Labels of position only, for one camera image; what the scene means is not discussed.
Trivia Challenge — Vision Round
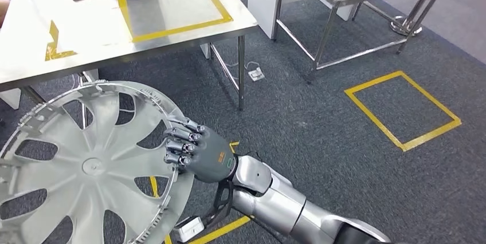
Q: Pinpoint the white floor power socket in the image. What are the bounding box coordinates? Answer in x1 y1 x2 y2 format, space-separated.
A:
247 66 266 82

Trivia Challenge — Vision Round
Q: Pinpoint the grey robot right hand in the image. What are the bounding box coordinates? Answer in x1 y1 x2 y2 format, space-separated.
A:
163 117 239 184

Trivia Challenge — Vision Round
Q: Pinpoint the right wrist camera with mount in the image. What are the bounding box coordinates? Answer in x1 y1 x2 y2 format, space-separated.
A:
173 179 236 244

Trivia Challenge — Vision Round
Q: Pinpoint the chrome stanchion base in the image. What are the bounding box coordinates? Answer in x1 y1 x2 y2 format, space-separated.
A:
390 15 423 37

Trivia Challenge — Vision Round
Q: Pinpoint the grey plastic wheel cover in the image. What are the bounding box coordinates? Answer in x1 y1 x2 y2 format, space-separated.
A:
0 80 195 244

